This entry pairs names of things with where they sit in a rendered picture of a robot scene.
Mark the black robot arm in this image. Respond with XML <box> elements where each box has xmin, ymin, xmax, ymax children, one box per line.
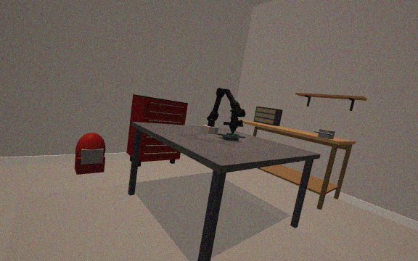
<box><xmin>207</xmin><ymin>88</ymin><xmax>245</xmax><ymax>127</ymax></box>

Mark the grey switch panel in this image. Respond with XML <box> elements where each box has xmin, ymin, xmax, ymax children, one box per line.
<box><xmin>218</xmin><ymin>133</ymin><xmax>245</xmax><ymax>141</ymax></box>

